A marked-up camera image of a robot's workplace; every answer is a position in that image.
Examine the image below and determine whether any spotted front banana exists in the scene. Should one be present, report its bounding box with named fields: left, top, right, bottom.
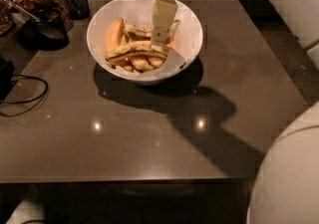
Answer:
left=106, top=41, right=170, bottom=62

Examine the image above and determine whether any white bowl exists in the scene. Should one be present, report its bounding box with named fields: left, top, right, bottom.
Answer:
left=87, top=0, right=203, bottom=85

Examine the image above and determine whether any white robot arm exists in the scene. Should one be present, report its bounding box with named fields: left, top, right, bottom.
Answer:
left=246, top=0, right=319, bottom=224

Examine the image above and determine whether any yellow left banana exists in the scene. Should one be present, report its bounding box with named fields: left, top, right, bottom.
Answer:
left=106, top=18, right=124, bottom=54

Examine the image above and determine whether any white object at bottom left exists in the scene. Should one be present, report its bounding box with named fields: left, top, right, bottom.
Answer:
left=5, top=200, right=47, bottom=224

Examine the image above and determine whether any spotted upper banana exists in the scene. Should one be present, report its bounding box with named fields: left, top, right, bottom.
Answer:
left=123, top=19, right=179, bottom=43

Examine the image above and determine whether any black device at left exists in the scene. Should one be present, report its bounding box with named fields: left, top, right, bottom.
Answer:
left=0, top=56, right=15, bottom=101

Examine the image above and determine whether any black mesh pen holder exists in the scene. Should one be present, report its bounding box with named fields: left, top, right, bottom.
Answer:
left=66, top=0, right=90, bottom=20

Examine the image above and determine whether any spotted banana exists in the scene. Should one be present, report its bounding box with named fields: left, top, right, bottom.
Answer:
left=123, top=19, right=179, bottom=43
left=106, top=41, right=170, bottom=62

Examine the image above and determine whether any black cable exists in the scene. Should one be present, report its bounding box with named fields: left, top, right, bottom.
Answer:
left=0, top=74, right=49, bottom=118

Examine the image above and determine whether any bottom bananas pile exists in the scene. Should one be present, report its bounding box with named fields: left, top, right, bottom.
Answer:
left=110, top=56, right=165, bottom=75

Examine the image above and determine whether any glass jar at far left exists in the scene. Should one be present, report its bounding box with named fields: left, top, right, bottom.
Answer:
left=0, top=0, right=15, bottom=36

